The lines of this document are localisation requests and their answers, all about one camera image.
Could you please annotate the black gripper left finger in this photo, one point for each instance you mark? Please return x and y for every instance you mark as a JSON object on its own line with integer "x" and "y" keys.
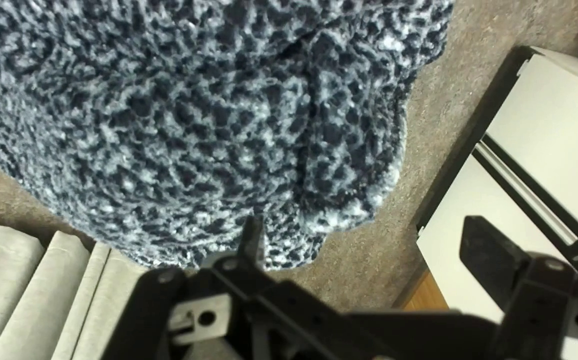
{"x": 248, "y": 253}

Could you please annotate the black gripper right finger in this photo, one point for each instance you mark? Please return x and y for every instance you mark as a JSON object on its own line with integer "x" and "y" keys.
{"x": 534, "y": 286}

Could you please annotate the black white patterned fabric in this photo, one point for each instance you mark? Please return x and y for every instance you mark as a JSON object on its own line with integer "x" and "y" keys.
{"x": 168, "y": 112}

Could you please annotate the low wooden cabinet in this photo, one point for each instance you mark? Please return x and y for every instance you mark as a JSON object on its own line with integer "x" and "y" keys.
{"x": 425, "y": 293}

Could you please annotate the black mount bar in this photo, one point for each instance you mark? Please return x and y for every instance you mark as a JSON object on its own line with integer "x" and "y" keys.
{"x": 534, "y": 193}

